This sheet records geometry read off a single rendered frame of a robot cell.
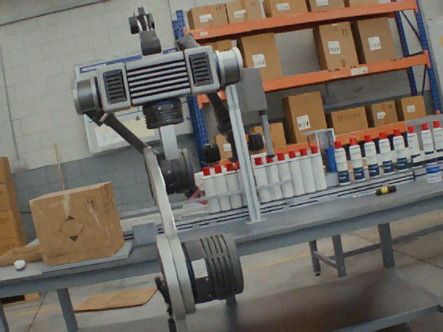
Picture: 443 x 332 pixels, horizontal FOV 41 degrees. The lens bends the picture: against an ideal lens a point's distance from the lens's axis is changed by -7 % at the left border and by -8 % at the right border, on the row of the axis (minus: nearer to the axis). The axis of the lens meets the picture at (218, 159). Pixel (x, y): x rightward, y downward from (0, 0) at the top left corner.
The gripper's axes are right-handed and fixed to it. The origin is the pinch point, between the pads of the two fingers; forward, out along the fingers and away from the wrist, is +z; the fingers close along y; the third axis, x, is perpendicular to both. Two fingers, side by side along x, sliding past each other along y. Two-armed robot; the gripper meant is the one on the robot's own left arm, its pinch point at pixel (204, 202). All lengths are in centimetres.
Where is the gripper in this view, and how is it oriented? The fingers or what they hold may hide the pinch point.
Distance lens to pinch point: 283.8
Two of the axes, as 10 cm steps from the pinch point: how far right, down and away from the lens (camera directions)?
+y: -0.5, -0.7, 10.0
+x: -6.6, 7.5, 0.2
